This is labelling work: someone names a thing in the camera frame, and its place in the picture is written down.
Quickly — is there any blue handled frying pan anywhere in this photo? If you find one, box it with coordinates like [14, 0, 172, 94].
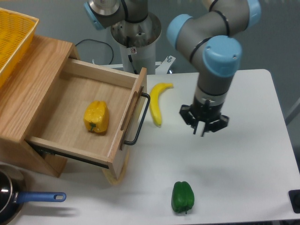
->
[0, 165, 67, 225]

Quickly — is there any black cable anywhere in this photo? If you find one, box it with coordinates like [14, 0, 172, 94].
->
[75, 38, 114, 65]

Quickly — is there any yellow plastic basket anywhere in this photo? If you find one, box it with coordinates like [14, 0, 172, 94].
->
[0, 8, 39, 86]

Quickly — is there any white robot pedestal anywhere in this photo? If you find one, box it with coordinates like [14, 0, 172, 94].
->
[111, 12, 162, 75]

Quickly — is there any yellow bell pepper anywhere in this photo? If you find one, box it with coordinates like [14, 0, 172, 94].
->
[83, 100, 109, 134]

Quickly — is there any yellow banana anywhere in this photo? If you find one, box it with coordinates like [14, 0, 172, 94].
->
[150, 82, 173, 127]

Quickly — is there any wooden drawer cabinet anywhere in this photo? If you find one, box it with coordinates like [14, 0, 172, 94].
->
[0, 35, 79, 177]

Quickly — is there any wooden top drawer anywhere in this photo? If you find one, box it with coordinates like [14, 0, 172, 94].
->
[26, 59, 147, 179]

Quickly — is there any green bell pepper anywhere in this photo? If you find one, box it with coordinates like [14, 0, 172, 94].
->
[171, 181, 195, 214]

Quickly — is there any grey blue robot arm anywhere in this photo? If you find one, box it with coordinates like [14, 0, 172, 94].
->
[84, 0, 262, 133]

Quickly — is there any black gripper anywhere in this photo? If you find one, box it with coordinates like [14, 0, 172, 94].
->
[179, 97, 229, 137]

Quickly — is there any black corner device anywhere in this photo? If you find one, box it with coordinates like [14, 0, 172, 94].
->
[288, 189, 300, 214]

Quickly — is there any bread slice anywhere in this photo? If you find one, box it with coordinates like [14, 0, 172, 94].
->
[102, 150, 129, 185]

